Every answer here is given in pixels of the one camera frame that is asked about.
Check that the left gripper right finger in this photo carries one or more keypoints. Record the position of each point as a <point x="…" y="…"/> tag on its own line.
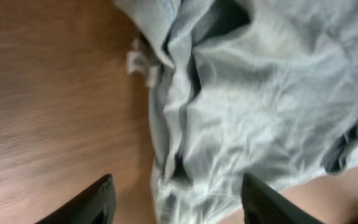
<point x="263" y="205"/>

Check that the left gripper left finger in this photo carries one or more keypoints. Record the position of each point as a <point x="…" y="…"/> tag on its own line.
<point x="95" y="205"/>

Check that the light blue t-shirt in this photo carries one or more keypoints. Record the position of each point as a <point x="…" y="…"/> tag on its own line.
<point x="266" y="87"/>

